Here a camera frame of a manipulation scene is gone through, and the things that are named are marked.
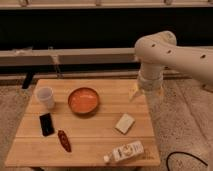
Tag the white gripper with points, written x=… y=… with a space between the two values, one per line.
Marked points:
x=144 y=84

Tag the white sponge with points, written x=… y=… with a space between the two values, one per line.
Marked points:
x=124 y=123

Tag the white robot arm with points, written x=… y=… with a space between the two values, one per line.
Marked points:
x=160 y=50

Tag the orange ceramic bowl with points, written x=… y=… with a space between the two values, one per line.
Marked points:
x=83 y=100

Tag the wooden table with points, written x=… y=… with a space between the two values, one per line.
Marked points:
x=91 y=138

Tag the white plastic cup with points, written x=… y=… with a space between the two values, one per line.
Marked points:
x=45 y=96

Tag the black rectangular phone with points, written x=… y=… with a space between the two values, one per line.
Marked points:
x=46 y=124

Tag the black post foot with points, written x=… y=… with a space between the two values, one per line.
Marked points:
x=28 y=80

